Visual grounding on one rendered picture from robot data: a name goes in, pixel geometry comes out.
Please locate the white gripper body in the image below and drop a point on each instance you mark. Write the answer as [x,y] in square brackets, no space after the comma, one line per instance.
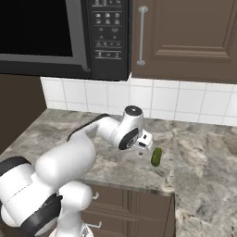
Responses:
[145,140]

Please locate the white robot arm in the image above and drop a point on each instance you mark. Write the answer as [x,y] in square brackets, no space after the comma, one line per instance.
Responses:
[64,160]

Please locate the green cucumber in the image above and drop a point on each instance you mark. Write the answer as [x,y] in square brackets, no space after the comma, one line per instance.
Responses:
[156,157]

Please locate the brown base cupboard door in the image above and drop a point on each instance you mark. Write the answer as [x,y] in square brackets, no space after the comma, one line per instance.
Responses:
[151,216]

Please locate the black microwave door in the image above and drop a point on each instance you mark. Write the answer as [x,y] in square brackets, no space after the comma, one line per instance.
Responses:
[34,31]

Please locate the small brown drawer front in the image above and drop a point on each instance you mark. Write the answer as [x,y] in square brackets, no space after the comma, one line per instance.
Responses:
[109,197]

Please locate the large brown drawer front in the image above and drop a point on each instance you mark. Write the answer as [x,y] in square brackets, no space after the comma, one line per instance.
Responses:
[106,223]

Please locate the black microwave oven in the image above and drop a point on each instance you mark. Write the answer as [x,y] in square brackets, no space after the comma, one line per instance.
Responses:
[108,37]

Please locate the dark brown tall cabinet side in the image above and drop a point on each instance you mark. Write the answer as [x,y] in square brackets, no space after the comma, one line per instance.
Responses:
[20,108]

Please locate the brown wall cupboard door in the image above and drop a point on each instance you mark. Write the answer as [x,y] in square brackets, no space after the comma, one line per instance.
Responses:
[191,37]

